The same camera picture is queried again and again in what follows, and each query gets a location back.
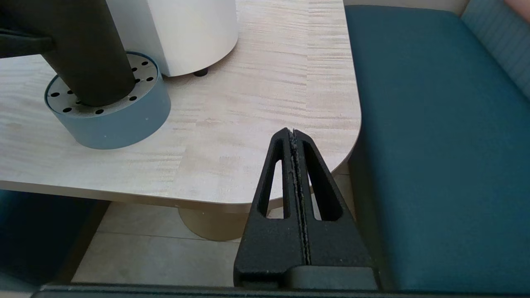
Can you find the large dispenser with dark tea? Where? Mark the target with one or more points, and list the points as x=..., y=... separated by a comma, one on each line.
x=186, y=33

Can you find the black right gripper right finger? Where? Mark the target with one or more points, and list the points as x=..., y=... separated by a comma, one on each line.
x=339, y=244

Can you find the pink bolster on empty bench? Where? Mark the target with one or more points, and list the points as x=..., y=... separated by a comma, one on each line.
x=519, y=8

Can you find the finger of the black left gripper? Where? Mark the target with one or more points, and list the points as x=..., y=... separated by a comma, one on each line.
x=25, y=43

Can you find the teal empty bench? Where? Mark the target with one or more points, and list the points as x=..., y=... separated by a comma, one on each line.
x=447, y=145

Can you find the large blue-grey perforated drip tray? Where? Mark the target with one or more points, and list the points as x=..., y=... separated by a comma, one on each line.
x=120, y=120

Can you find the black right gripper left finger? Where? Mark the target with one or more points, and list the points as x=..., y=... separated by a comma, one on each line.
x=269, y=244

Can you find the black tapered cup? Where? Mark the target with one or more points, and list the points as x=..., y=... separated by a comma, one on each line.
x=83, y=49

